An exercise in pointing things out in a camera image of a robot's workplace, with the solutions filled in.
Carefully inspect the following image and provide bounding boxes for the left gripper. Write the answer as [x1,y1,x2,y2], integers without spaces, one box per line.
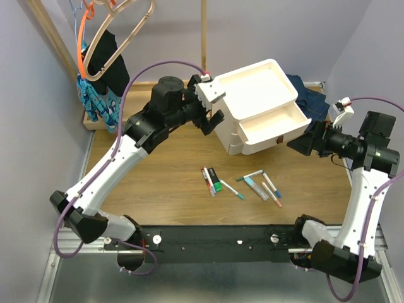
[167,75,225,135]

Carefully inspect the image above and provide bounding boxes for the blue tip white marker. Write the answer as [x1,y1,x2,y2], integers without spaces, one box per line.
[263,172,282,198]

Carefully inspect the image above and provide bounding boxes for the blue patterned garment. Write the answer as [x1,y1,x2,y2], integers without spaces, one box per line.
[76,33,129,133]

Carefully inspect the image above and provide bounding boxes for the orange hanger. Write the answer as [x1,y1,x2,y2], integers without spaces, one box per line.
[76,0,116,80]

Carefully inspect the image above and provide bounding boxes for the light blue lead case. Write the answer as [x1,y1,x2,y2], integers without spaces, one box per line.
[244,177,269,201]

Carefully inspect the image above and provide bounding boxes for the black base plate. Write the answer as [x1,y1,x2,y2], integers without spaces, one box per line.
[104,224,316,265]

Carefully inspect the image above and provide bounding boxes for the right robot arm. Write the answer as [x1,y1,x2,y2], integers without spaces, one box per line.
[287,111,400,283]

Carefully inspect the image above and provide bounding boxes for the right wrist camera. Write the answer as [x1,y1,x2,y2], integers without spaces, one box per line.
[328,97,354,128]

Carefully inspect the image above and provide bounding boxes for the aluminium frame rail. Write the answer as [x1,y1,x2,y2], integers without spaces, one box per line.
[37,131,96,302]

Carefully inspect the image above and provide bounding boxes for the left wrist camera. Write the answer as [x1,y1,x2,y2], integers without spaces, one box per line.
[195,74,226,111]

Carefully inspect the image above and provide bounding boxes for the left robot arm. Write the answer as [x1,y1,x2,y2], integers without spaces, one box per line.
[50,74,226,249]

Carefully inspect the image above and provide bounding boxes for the black garment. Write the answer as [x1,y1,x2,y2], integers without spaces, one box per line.
[86,30,131,96]

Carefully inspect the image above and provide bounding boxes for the white drawer cabinet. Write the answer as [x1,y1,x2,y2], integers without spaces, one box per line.
[212,59,312,155]

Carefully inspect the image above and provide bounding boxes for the teal tip white marker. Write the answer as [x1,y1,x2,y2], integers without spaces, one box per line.
[220,179,245,200]

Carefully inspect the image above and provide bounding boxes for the red white marker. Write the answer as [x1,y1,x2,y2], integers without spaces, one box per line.
[203,167,215,197]

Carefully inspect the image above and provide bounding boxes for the orange tip white marker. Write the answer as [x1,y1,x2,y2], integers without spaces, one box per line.
[261,182,282,208]

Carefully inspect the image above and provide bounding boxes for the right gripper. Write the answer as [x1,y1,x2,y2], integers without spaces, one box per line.
[288,118,364,157]

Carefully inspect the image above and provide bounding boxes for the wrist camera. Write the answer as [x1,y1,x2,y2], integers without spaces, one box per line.
[195,74,226,111]
[328,97,354,128]

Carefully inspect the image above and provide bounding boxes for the wooden hanger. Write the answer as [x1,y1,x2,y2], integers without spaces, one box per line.
[83,0,156,83]

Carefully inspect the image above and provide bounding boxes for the folded denim jeans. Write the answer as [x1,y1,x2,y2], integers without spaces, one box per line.
[287,74,330,132]

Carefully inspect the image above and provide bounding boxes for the green cap white marker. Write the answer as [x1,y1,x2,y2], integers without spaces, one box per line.
[236,169,264,182]

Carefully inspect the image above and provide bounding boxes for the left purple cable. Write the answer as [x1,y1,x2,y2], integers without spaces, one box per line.
[53,61,209,276]

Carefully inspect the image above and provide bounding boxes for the green black highlighter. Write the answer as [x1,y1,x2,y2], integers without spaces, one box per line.
[208,167,222,193]

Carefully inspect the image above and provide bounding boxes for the blue wire hanger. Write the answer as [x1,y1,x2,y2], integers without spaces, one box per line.
[68,0,84,43]

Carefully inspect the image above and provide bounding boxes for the wooden clothes rack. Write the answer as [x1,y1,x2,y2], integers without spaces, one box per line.
[27,1,208,119]

